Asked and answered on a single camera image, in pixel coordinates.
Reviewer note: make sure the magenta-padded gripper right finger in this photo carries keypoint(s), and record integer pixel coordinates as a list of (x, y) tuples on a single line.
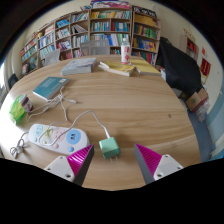
[(163, 166)]

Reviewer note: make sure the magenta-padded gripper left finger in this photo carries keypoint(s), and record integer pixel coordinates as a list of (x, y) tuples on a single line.
[(65, 166)]

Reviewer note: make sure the green charger block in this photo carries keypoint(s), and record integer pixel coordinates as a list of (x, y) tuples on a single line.
[(109, 147)]

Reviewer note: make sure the white power strip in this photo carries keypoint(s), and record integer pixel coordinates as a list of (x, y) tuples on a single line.
[(71, 138)]

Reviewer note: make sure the green translucent container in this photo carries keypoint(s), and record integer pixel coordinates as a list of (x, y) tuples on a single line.
[(16, 111)]

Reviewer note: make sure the cardboard box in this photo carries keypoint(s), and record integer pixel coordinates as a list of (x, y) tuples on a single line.
[(196, 100)]

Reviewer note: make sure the small jar with red label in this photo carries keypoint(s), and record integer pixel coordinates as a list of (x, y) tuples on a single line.
[(26, 103)]

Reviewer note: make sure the teal book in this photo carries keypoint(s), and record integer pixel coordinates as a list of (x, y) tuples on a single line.
[(50, 87)]

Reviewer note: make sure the black cloth cover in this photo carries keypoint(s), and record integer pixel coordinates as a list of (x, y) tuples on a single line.
[(180, 68)]

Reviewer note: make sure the dark office chair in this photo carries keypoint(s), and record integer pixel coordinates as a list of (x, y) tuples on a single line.
[(12, 81)]

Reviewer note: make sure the yellow notepad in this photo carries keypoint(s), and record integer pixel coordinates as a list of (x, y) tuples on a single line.
[(146, 66)]

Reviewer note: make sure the grey book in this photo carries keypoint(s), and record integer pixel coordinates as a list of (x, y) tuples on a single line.
[(79, 65)]

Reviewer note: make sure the yellow book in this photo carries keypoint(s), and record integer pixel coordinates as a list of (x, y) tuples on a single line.
[(117, 68)]

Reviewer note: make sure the small grey mesh chair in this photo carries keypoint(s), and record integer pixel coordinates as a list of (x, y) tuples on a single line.
[(52, 57)]

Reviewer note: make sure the clear bottle with red label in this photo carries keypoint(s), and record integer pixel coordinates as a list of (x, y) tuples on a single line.
[(125, 52)]

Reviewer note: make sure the wide grey mesh chair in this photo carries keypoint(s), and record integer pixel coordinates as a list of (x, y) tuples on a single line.
[(95, 47)]

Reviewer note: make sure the wooden bookshelf with books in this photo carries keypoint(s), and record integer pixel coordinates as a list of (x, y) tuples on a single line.
[(106, 26)]

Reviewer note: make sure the red wall hanging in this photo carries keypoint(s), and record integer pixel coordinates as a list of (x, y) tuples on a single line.
[(205, 67)]

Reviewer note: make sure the small wall shelf unit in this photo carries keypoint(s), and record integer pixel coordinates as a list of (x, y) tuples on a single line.
[(190, 47)]

